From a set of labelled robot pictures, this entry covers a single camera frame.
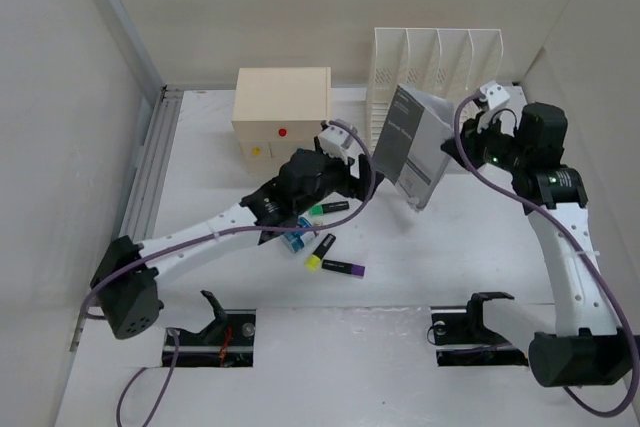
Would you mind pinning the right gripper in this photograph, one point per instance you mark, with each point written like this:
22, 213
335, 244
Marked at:
471, 138

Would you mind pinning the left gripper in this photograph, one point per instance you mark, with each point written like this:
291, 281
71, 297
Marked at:
357, 189

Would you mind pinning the grey booklet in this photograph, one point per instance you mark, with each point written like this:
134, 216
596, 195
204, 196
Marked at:
408, 151

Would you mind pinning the blue tape dispenser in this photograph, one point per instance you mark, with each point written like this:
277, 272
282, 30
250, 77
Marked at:
296, 241

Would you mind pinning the beige wooden drawer cabinet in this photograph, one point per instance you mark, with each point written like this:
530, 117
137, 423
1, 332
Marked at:
278, 111

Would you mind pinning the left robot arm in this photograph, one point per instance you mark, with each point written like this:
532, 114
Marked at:
267, 213

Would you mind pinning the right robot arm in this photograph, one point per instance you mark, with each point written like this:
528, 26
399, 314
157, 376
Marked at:
591, 342

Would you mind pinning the green highlighter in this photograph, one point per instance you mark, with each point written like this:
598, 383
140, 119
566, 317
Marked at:
328, 208

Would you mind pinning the white file organizer rack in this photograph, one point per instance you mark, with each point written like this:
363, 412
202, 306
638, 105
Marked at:
449, 63

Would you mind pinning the purple highlighter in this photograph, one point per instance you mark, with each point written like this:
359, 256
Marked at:
345, 268

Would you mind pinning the yellow highlighter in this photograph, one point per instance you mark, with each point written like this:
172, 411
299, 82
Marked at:
314, 261

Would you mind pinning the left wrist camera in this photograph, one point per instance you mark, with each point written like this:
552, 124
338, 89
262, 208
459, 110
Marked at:
337, 141

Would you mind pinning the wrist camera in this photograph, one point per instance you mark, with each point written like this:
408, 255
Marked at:
337, 141
492, 96

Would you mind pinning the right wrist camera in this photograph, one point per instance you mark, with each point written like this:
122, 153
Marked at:
492, 96

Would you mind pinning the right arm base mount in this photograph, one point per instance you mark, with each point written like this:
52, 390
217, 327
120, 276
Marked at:
462, 340

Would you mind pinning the aluminium frame rail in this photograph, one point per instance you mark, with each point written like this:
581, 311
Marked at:
135, 197

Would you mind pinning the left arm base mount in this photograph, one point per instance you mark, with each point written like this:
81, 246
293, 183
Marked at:
227, 341

